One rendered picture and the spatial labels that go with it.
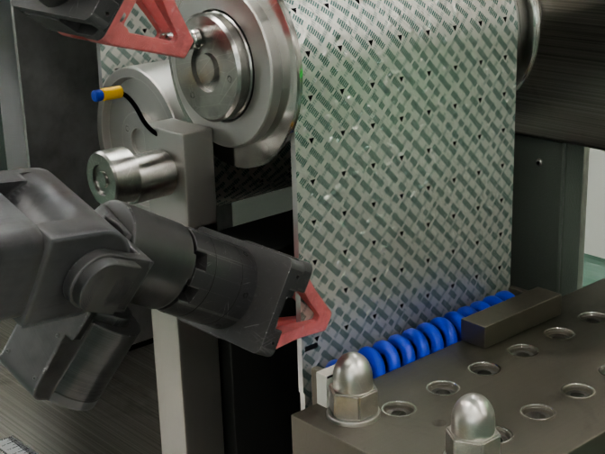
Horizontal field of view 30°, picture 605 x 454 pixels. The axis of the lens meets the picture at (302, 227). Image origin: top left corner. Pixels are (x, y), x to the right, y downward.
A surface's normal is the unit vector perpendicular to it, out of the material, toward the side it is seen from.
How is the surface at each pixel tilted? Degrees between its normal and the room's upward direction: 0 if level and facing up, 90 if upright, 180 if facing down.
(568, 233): 90
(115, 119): 90
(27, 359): 70
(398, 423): 0
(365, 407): 90
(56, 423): 0
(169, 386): 90
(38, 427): 0
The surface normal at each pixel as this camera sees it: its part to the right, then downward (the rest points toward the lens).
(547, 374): -0.03, -0.95
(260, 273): -0.66, -0.28
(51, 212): 0.00, -0.65
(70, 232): 0.37, -0.83
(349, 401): -0.32, 0.30
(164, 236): 0.74, -0.37
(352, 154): 0.66, 0.22
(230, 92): -0.75, 0.22
